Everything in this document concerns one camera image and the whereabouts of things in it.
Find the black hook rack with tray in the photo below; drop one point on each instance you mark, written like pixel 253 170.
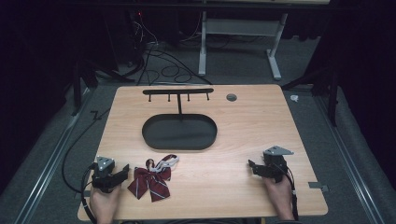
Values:
pixel 179 132

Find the person's right hand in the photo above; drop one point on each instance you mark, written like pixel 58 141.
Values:
pixel 280 196

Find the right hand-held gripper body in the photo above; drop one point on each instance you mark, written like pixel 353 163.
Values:
pixel 274 165

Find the metal floor rail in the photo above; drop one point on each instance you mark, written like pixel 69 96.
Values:
pixel 351 161
pixel 46 174

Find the crumpled white paper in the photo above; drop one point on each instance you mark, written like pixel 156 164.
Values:
pixel 294 98

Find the dark equipment with red light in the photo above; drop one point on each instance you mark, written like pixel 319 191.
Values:
pixel 137 37

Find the black metal stand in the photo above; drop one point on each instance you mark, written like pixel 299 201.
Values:
pixel 77 87
pixel 333 93

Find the grey tape piece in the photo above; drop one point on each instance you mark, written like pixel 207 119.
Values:
pixel 317 186

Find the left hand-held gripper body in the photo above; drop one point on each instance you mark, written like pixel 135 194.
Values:
pixel 104 177

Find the dark red striped bow tie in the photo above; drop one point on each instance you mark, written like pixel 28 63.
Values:
pixel 149 183

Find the white desk frame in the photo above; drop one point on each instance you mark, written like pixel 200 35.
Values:
pixel 239 27

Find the person's left hand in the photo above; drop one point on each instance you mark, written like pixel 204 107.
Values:
pixel 104 205

